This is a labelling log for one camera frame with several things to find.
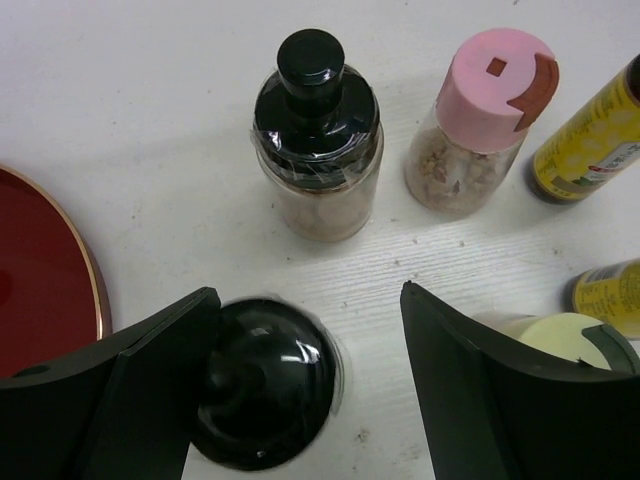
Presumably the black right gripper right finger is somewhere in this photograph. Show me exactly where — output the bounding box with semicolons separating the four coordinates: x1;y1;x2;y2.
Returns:
400;282;639;479

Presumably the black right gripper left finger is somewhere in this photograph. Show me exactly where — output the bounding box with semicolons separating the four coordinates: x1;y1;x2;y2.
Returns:
1;287;221;479

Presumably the black-knob spice jar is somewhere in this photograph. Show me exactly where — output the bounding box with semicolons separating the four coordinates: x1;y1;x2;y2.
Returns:
192;296;353;472
251;29;384;242

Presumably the yellow-cap spice jar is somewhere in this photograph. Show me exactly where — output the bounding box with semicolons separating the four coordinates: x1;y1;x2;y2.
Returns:
474;312;639;375

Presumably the red round tray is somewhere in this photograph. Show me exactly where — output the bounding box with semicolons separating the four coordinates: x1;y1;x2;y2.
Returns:
1;166;113;378

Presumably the front yellow sauce bottle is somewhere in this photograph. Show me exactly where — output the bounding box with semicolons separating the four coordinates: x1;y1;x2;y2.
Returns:
568;259;639;340

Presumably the yellow sauce bottle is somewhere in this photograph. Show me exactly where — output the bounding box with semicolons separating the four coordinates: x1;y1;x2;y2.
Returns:
525;58;639;205
568;259;639;340

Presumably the back yellow sauce bottle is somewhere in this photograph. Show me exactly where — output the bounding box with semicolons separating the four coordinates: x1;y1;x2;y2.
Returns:
525;58;639;205

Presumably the pink-cap spice jar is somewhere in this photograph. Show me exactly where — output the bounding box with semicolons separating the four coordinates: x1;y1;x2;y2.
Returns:
404;28;559;216

